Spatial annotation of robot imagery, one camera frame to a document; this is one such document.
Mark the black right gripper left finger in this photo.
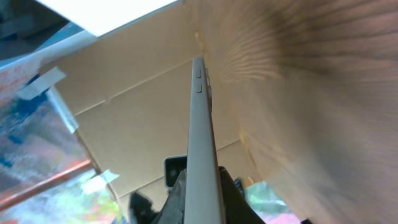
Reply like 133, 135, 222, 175
151, 169, 187, 224

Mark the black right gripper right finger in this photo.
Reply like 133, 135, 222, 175
219, 166, 265, 224

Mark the brown cardboard panel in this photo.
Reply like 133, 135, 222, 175
39, 0, 265, 224

